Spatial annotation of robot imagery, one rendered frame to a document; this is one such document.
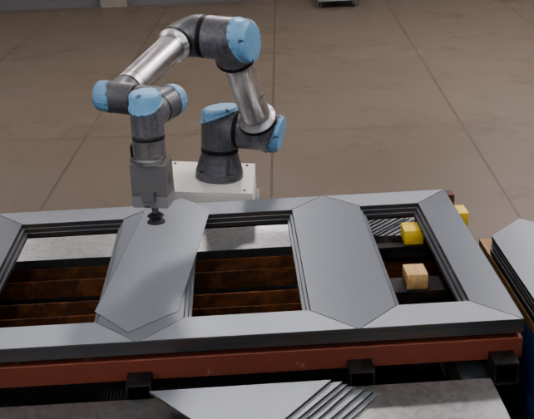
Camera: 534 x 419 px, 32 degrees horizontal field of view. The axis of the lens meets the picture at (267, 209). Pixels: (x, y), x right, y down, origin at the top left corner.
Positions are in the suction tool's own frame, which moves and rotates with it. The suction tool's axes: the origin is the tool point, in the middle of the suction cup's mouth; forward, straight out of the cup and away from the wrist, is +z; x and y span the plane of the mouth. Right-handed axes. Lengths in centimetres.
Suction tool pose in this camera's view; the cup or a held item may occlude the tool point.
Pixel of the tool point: (155, 221)
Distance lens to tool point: 223.9
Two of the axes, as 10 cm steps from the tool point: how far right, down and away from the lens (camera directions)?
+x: 1.9, -3.8, 9.1
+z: 0.4, 9.3, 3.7
